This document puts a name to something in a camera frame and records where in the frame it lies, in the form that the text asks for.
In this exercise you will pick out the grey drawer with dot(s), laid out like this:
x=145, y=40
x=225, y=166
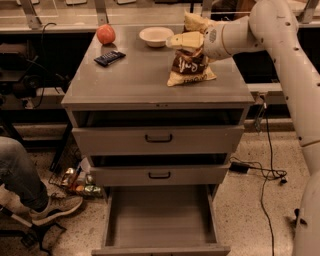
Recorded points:
x=160, y=221
x=159, y=175
x=157, y=140

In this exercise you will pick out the grey sneaker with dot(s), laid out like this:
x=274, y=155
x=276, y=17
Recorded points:
x=56, y=207

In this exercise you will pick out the brown sea salt chip bag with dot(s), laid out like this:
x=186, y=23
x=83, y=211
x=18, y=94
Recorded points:
x=191, y=66

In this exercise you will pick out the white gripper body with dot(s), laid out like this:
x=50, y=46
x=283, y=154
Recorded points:
x=213, y=40

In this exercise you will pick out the wire basket with snacks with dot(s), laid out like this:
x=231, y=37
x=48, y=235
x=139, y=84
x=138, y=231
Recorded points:
x=76, y=180

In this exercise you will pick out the grey bottom drawer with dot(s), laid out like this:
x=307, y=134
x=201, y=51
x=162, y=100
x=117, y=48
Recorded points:
x=160, y=221

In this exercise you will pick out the person leg in jeans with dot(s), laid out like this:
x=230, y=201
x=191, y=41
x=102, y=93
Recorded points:
x=20, y=176

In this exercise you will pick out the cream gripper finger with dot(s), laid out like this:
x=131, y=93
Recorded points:
x=187, y=41

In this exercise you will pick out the dark blue snack bar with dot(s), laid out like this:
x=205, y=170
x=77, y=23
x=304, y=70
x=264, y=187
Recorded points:
x=108, y=58

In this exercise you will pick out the grey drawer cabinet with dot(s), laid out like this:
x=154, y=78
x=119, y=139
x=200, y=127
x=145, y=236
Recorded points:
x=133, y=92

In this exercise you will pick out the white bowl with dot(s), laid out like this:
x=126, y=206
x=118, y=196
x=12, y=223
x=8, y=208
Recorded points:
x=155, y=37

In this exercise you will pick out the black power adapter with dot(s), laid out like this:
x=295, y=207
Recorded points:
x=239, y=167

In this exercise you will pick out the grey top drawer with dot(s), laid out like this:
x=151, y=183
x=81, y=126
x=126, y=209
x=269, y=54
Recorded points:
x=157, y=140

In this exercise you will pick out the grey middle drawer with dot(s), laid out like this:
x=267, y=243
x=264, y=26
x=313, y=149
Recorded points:
x=159, y=175

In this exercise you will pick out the dark machine on left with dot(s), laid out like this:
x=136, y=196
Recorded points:
x=22, y=76

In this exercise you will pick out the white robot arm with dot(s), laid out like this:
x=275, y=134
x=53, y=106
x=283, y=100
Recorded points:
x=272, y=26

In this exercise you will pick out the black chair base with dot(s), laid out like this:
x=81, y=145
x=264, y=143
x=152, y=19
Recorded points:
x=34, y=235

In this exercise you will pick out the red apple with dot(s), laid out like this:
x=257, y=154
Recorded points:
x=105, y=34

